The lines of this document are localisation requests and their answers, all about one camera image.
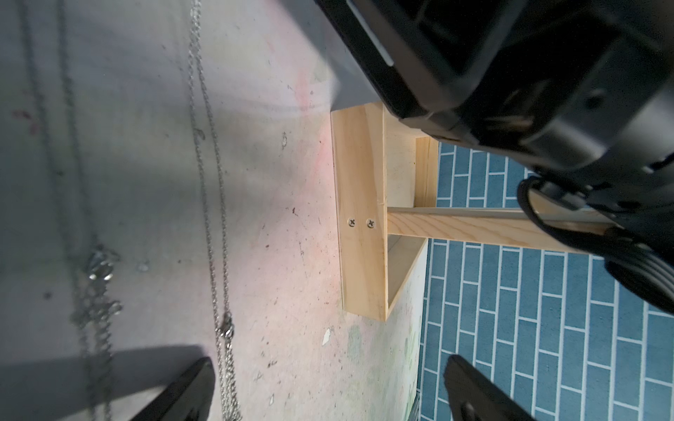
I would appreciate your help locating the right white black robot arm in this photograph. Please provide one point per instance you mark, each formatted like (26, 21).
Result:
(638, 251)

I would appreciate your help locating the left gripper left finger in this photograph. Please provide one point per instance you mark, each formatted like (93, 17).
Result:
(187, 398)

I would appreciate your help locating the wooden jewelry display stand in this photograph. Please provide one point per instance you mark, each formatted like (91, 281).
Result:
(386, 180)

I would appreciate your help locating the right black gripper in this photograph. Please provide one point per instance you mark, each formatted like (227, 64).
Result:
(580, 90)

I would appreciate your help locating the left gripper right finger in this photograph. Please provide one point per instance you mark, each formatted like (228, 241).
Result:
(472, 396)

